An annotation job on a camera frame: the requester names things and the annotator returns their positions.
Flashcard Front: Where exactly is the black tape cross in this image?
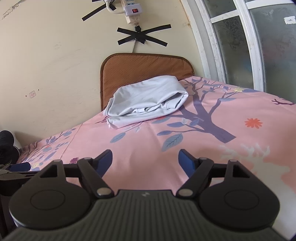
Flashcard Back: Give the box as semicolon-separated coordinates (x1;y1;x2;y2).
117;24;171;48
81;0;117;22

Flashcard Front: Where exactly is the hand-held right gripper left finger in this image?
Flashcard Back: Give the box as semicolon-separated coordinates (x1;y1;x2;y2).
35;149;115;198

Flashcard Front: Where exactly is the white garment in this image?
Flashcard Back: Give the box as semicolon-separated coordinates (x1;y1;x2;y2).
106;75;189;130

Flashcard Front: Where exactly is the white power strip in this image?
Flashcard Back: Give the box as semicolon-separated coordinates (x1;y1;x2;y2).
104;0;144;25

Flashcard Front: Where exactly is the white framed window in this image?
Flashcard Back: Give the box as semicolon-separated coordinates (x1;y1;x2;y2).
180;0;296;93

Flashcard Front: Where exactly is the brown cushion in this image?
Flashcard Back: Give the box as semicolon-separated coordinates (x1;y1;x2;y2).
100;53;195;112

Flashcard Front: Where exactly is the pink floral bed sheet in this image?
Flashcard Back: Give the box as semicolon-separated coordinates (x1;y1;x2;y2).
17;76;296;241

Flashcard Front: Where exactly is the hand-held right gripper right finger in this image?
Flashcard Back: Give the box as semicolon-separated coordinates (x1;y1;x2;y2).
177;149;253;198

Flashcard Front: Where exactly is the dark clothes pile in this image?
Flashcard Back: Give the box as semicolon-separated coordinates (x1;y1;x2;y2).
0;130;21;166

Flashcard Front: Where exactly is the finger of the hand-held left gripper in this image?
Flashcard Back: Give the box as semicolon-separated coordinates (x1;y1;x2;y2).
0;162;41;181

